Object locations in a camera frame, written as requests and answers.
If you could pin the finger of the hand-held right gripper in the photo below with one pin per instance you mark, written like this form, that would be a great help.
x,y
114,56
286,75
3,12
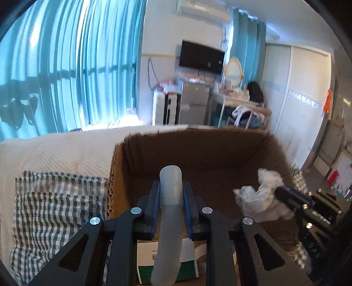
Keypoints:
x,y
291,196

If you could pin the white air conditioner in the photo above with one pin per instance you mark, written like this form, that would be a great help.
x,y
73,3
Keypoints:
x,y
203,11

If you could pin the white plastic bag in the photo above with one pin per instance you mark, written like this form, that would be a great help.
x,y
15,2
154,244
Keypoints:
x,y
255,200

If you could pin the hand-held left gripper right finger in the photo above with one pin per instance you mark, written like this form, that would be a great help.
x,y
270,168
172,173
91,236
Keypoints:
x,y
187,209

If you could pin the wooden chair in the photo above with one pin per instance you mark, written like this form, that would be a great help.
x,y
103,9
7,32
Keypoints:
x,y
264,111

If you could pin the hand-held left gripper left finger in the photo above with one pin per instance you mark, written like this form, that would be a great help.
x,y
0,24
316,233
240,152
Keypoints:
x,y
155,209

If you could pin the pile of red white packages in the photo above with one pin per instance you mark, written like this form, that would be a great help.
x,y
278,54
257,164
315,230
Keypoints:
x,y
170,86

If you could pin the grey white checkered cloth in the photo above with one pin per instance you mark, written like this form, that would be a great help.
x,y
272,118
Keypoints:
x,y
55,198

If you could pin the orange hanging cloth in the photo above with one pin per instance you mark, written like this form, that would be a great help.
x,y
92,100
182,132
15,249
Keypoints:
x,y
327,101

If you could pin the black backpack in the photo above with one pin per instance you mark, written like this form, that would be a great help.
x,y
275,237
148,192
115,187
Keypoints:
x,y
255,92

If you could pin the black wall television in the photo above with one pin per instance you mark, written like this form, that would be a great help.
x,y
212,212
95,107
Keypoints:
x,y
200,56

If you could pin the white dressing table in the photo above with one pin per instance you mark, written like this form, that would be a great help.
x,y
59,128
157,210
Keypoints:
x,y
228,97

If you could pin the white suitcase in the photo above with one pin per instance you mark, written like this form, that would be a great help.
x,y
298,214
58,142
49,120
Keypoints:
x,y
159,107

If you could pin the white sliding door wardrobe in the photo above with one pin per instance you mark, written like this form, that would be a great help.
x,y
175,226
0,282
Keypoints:
x,y
302,123

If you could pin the silver mini fridge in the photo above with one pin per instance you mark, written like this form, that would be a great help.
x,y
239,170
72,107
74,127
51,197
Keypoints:
x,y
192,104

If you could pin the translucent grey tube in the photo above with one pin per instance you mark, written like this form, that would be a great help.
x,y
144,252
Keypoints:
x,y
170,187

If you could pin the narrow blue curtain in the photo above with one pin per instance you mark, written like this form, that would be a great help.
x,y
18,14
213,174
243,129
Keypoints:
x,y
110,55

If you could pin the blue curtain beside wardrobe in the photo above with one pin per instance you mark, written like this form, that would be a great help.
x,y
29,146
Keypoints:
x,y
247,41

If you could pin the pile of clothes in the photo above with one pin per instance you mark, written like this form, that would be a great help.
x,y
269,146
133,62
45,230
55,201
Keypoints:
x,y
242,111

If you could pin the wide blue curtain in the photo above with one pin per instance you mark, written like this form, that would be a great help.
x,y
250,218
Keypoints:
x,y
41,55

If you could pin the white green carton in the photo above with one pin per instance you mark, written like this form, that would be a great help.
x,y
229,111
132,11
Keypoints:
x,y
188,264

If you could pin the oval white vanity mirror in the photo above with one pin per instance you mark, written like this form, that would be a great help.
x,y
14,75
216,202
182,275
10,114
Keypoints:
x,y
233,70

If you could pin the brown cardboard box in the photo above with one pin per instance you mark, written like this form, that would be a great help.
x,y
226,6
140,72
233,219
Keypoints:
x,y
206,154

